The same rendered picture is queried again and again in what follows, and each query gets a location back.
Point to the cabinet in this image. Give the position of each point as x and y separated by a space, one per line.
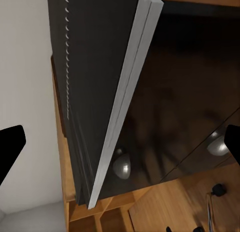
187 94
65 162

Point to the notebook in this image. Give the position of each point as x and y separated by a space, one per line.
107 45

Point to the swivel chair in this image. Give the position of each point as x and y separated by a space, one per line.
218 191

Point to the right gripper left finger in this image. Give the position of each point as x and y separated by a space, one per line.
12 141

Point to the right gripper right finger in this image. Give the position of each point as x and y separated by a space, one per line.
232 141

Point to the desk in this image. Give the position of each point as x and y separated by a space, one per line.
57 23

